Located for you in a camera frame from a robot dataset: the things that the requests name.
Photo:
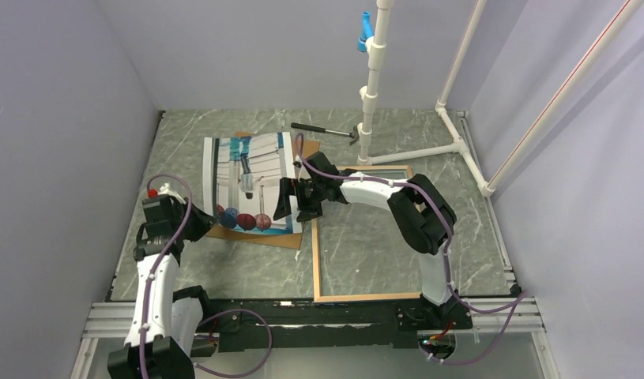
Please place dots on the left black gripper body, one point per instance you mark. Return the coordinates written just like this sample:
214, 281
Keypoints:
195, 227

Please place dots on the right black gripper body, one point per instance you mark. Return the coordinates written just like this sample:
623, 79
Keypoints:
310, 196

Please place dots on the printed photo with white border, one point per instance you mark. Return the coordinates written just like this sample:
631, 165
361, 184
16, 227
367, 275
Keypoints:
248, 172

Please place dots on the blue wooden picture frame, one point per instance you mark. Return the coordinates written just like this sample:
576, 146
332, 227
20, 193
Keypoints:
401, 171

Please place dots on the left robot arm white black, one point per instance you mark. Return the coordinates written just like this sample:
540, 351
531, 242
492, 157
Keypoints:
165, 320

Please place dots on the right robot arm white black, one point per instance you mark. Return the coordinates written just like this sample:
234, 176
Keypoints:
424, 218

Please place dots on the brown cardboard backing board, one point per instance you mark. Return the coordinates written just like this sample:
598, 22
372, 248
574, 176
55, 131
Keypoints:
264, 239

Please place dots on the white PVC pipe stand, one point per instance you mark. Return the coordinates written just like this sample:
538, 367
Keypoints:
369, 95

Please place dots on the blue pipe fitting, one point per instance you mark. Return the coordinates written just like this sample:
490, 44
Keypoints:
367, 34

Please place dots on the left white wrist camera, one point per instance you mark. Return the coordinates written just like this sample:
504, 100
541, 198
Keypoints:
166, 189

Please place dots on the black handled hammer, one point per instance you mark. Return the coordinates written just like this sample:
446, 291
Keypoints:
353, 135

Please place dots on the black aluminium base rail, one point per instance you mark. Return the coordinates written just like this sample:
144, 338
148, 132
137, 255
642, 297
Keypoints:
304, 323

